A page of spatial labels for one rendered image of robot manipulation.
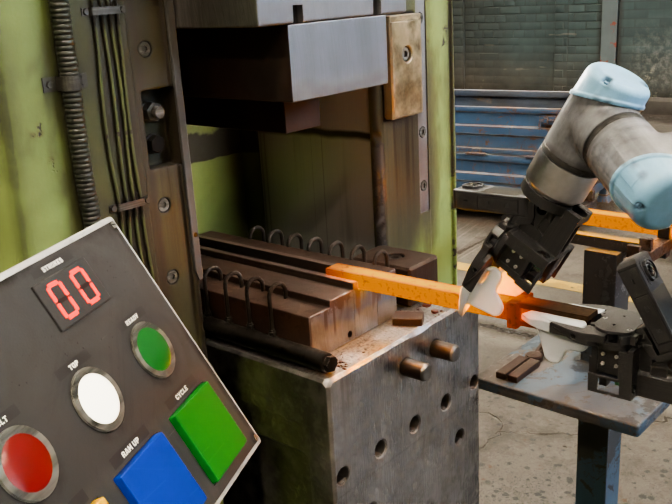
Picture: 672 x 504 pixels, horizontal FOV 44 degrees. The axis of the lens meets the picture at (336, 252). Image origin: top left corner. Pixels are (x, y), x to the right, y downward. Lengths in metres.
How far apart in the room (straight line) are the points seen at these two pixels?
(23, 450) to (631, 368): 0.65
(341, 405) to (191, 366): 0.34
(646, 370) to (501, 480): 1.60
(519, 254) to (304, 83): 0.34
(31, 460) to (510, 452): 2.18
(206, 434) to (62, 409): 0.16
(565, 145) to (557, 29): 8.43
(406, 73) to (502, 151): 3.58
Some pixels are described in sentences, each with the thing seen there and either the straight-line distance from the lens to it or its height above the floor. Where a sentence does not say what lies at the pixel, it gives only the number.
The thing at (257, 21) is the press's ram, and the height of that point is 1.37.
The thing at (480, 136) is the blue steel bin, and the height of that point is 0.51.
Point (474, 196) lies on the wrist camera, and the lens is 1.06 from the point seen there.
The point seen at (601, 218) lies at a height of 1.00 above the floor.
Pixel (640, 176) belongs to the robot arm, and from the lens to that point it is 0.87.
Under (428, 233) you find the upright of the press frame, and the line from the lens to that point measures 1.60.
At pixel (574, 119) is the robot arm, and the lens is 0.95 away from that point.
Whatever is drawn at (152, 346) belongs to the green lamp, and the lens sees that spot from 0.81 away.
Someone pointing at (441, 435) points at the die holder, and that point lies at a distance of 1.39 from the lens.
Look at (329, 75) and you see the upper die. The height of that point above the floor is 1.30.
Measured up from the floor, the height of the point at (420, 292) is 1.00.
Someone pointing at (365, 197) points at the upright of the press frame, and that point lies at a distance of 1.48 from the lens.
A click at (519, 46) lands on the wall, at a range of 9.60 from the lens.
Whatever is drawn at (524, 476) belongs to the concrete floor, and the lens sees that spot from 2.62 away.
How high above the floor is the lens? 1.41
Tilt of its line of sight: 18 degrees down
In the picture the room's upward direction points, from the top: 3 degrees counter-clockwise
